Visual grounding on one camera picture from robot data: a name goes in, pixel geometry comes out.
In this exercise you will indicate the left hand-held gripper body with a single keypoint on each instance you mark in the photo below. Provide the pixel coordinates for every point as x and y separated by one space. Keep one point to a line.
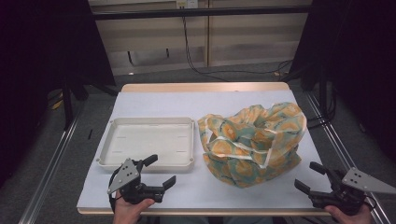
124 175

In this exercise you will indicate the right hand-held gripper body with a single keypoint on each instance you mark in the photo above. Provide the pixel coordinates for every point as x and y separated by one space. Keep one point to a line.
358 180

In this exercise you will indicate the white plastic tray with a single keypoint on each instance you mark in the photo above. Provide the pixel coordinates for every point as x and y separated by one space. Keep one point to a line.
149 140

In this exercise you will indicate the orange patterned cloth bag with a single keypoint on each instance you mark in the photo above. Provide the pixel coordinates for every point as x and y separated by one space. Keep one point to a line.
249 149

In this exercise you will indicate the person's left hand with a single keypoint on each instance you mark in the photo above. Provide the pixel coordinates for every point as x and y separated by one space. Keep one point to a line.
127 213

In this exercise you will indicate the person's right hand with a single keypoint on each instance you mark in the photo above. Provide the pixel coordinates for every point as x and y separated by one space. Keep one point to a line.
351 219

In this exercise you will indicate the small black floor object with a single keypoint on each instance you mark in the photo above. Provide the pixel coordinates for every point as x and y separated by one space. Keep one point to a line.
90 133

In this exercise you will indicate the white table mat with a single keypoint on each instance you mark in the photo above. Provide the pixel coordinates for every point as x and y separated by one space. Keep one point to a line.
186 102

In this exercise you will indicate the black stand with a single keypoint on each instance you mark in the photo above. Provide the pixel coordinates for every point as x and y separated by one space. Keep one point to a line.
323 90
67 105

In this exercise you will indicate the black curtain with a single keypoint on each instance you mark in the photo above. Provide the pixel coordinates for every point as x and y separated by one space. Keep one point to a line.
358 62
31 62

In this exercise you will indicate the black horizontal bar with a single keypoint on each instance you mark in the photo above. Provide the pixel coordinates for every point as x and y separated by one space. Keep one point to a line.
202 12

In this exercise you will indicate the aluminium floor rail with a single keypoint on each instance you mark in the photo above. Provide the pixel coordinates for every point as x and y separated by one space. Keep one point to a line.
49 174
339 144

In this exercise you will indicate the white wall socket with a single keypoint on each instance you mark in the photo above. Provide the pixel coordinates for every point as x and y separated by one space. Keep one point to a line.
186 3

